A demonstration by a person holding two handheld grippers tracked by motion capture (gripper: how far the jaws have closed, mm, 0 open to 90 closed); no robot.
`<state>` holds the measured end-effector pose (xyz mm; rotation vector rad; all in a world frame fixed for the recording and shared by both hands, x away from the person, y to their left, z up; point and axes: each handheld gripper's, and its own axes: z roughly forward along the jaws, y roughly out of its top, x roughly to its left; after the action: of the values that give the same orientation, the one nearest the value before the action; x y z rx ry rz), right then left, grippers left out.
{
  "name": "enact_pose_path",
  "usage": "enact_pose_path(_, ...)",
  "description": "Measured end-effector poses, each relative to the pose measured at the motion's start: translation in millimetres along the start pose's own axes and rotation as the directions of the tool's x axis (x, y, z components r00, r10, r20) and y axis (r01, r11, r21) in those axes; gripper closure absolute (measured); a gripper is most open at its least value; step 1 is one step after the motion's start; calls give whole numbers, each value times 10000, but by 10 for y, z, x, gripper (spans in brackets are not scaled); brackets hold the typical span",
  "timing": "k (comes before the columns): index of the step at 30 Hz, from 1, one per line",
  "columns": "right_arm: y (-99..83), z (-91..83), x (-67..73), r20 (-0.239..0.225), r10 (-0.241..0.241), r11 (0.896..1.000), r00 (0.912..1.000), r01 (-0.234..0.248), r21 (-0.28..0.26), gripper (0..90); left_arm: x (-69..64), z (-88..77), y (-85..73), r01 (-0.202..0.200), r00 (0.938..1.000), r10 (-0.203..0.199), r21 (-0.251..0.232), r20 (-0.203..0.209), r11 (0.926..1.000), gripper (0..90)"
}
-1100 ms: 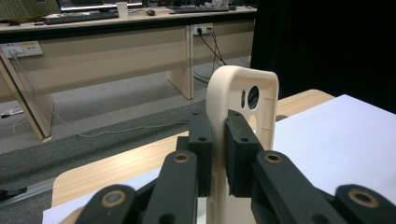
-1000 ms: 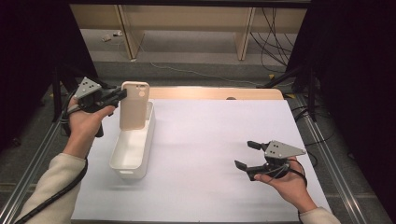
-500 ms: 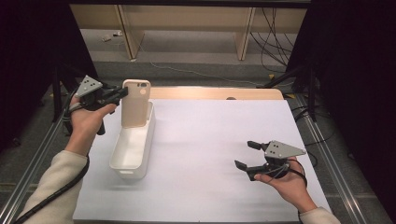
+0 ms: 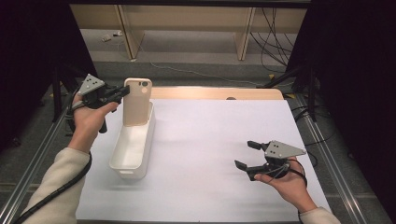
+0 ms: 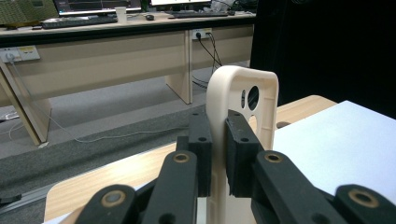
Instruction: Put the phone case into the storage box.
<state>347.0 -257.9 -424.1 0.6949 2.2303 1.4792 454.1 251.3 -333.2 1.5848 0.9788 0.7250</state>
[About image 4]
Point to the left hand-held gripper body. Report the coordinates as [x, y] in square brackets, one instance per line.
[91, 85]

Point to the black curtain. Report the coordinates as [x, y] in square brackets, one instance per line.
[28, 46]
[358, 77]

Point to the white table mat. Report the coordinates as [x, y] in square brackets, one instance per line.
[218, 140]

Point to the yellow tape marker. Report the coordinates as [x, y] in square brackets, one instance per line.
[290, 96]

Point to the small white plug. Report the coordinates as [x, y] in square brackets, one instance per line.
[106, 38]
[117, 33]

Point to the person's right hand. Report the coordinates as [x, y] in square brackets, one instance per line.
[292, 186]

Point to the aluminium floor rail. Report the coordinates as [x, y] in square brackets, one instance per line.
[34, 165]
[330, 155]

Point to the beige phone case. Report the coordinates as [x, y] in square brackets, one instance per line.
[137, 102]

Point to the light wooden desk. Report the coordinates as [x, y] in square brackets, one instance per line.
[186, 18]

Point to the white plastic storage box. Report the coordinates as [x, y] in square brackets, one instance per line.
[132, 149]

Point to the person's left hand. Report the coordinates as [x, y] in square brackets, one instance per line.
[84, 124]

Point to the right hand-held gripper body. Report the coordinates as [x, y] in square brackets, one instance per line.
[281, 151]

